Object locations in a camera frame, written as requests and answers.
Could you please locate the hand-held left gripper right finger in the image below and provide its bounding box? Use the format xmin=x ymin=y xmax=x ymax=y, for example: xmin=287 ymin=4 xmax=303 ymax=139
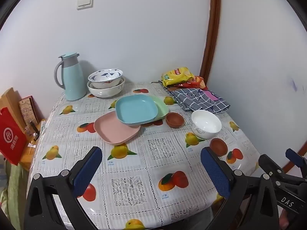
xmin=200 ymin=147 xmax=281 ymax=230

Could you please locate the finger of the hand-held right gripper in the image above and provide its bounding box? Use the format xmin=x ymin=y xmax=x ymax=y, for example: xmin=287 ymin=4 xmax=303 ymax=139
xmin=285 ymin=149 xmax=307 ymax=171
xmin=258 ymin=154 xmax=288 ymax=181

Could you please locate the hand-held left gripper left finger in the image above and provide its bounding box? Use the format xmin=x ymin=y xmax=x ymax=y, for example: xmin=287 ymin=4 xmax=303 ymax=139
xmin=23 ymin=146 xmax=103 ymax=230

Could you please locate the small brown bowl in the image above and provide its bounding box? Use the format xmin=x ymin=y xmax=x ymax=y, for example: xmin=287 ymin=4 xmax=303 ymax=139
xmin=210 ymin=138 xmax=228 ymax=156
xmin=166 ymin=112 xmax=185 ymax=128

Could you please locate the small white porcelain bowl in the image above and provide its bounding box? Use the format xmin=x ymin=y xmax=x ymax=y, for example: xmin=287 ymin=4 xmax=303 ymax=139
xmin=191 ymin=110 xmax=222 ymax=140

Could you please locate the pink square plastic plate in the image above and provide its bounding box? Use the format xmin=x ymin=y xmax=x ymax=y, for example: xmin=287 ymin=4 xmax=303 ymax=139
xmin=93 ymin=111 xmax=142 ymax=146

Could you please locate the wooden side table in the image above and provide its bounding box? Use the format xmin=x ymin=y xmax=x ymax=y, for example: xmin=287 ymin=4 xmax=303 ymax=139
xmin=19 ymin=118 xmax=46 ymax=171

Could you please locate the fruit print tablecloth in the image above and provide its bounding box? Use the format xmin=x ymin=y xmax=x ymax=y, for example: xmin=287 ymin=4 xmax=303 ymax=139
xmin=26 ymin=81 xmax=262 ymax=230

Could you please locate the green cloth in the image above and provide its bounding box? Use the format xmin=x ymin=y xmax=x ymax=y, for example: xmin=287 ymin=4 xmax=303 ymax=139
xmin=0 ymin=160 xmax=30 ymax=221

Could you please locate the blue square plastic plate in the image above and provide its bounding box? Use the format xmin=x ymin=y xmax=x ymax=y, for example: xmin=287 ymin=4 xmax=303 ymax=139
xmin=115 ymin=95 xmax=159 ymax=126

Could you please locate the grey checked folded cloth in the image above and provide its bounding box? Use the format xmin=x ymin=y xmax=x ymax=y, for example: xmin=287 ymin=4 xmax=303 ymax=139
xmin=171 ymin=88 xmax=231 ymax=115

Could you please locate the large white porcelain bowl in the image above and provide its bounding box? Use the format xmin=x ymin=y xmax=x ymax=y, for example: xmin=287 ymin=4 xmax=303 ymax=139
xmin=87 ymin=77 xmax=125 ymax=98

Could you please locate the red paper bag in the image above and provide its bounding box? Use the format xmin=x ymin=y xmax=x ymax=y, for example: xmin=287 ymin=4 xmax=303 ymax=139
xmin=0 ymin=107 xmax=27 ymax=166

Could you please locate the patterned brown box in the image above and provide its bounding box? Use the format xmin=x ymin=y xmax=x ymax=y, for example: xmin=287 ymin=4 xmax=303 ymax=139
xmin=19 ymin=96 xmax=39 ymax=125

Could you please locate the green square plastic plate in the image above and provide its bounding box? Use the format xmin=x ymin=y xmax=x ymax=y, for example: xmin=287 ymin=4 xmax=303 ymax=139
xmin=149 ymin=96 xmax=169 ymax=120

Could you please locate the light blue thermos jug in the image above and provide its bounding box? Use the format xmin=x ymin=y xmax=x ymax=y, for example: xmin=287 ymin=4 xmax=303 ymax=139
xmin=55 ymin=52 xmax=88 ymax=101

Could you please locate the red chip bag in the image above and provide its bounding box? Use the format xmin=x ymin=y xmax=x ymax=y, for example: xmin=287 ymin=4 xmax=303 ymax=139
xmin=171 ymin=76 xmax=207 ymax=90

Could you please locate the patterned porcelain bowl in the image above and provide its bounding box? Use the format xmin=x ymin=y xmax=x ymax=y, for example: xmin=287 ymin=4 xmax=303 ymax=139
xmin=87 ymin=69 xmax=123 ymax=89

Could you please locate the yellow chip bag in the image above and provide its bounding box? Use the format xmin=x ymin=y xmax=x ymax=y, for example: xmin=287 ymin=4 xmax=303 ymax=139
xmin=161 ymin=67 xmax=196 ymax=87

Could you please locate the tan cardboard box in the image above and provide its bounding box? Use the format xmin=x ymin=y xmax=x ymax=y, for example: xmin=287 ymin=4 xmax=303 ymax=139
xmin=0 ymin=88 xmax=26 ymax=130

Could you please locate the brown wooden door frame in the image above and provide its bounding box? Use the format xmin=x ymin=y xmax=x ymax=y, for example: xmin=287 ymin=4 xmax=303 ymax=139
xmin=200 ymin=0 xmax=222 ymax=79

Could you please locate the white wall light switch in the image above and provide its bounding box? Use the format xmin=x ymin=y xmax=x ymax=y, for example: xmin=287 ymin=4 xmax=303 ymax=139
xmin=77 ymin=0 xmax=94 ymax=10

